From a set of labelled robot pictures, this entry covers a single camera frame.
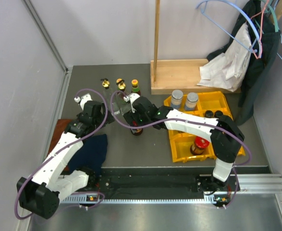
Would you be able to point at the clear bottle gold pourer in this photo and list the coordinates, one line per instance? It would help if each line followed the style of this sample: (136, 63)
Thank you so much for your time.
(108, 91)

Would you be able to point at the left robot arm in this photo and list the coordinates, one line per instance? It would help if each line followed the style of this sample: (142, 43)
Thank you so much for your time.
(42, 192)

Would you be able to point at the clear bottle red label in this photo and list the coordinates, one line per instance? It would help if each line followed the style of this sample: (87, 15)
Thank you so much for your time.
(123, 105)

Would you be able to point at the brown orange cloth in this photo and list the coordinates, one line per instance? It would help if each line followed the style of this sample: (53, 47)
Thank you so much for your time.
(59, 129)

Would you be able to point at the black cap spice jar back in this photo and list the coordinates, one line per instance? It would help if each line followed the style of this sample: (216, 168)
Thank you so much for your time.
(218, 114)

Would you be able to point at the black cap spice jar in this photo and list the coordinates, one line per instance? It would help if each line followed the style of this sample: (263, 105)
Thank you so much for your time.
(218, 114)
(209, 114)

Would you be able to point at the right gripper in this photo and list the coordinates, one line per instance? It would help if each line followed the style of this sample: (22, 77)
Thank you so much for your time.
(131, 117)

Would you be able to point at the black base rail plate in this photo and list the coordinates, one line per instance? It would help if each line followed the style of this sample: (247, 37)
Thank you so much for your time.
(160, 185)

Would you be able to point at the wooden pole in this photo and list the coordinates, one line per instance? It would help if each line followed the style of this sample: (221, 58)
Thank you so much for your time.
(156, 38)

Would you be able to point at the yellow bin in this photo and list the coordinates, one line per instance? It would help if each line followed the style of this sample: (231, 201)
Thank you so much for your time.
(197, 110)
(173, 133)
(180, 144)
(227, 113)
(240, 151)
(212, 101)

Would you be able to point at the red lid jar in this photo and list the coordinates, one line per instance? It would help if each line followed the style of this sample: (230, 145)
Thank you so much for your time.
(136, 132)
(199, 145)

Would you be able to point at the green bottle gold pourer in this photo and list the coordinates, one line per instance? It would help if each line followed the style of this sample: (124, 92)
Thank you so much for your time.
(120, 84)

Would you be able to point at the red sauce bottle yellow cap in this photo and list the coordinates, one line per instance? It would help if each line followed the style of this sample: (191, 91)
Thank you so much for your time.
(135, 87)

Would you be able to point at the navy blue cloth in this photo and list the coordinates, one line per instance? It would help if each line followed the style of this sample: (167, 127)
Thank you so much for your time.
(91, 155)

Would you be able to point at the yellow bin back left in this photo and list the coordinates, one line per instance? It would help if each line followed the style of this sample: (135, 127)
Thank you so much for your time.
(197, 110)

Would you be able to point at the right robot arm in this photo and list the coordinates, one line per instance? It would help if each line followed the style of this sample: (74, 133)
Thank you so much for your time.
(223, 134)

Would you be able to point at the dark green jacket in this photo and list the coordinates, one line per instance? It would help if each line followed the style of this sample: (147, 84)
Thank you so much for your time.
(258, 69)

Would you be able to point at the yellow bin back right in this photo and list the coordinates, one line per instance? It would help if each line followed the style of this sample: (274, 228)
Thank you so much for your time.
(212, 101)

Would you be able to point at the white crumpled cloth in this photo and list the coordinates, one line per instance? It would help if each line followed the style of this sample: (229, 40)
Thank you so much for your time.
(228, 69)

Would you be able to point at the blue clothes hanger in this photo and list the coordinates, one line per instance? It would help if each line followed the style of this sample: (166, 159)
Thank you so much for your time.
(255, 46)

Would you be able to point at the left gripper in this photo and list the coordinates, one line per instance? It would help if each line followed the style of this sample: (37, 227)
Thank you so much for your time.
(109, 119)

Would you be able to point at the yellow bin front left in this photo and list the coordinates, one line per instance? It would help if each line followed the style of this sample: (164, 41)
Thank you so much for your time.
(180, 144)

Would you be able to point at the green clothes hanger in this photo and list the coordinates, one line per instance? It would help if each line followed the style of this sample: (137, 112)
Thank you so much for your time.
(268, 7)

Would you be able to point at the silver lid spice jar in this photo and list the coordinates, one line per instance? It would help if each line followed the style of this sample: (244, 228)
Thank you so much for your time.
(191, 101)
(176, 99)

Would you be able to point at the yellow bin middle left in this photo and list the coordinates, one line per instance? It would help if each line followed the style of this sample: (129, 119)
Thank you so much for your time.
(173, 133)

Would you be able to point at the yellow bin middle right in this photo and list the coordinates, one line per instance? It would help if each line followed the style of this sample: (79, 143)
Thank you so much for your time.
(227, 113)

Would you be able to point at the pink clothes hanger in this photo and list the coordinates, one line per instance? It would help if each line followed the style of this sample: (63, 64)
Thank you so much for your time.
(260, 35)

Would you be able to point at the yellow bin front right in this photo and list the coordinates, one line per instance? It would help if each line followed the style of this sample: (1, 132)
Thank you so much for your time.
(240, 151)

